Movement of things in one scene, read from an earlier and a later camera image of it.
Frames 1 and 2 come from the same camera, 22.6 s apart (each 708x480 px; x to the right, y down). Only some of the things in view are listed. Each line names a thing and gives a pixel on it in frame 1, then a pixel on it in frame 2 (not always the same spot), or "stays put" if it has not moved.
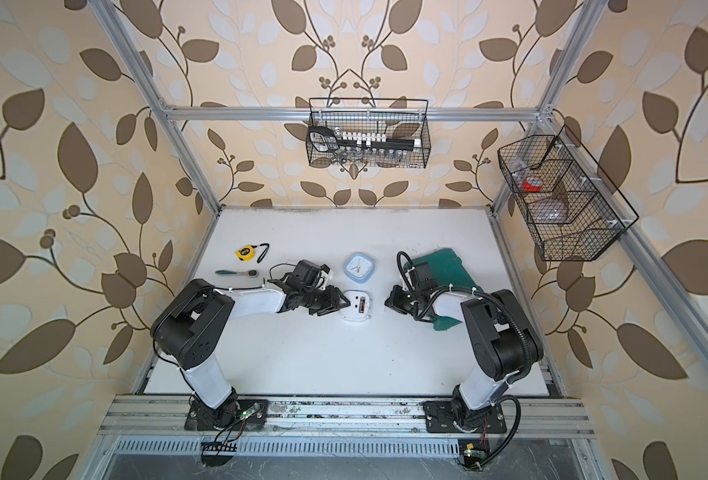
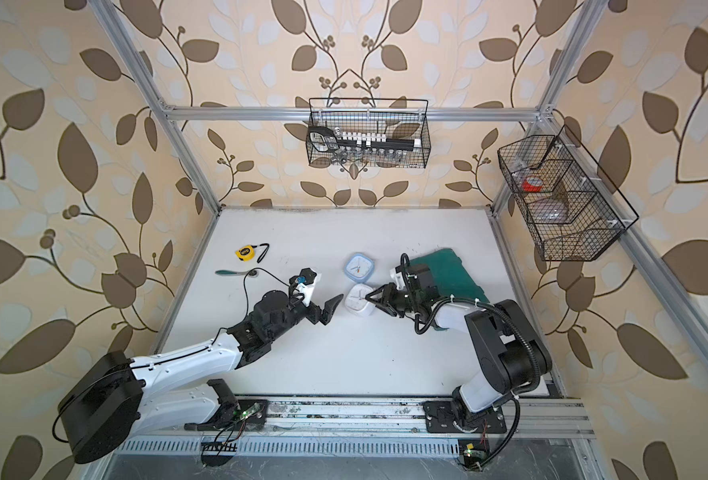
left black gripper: [332, 302] -> [313, 315]
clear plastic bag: [550, 210] stays put
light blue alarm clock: [359, 267] stays put
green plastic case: [448, 270] stays put
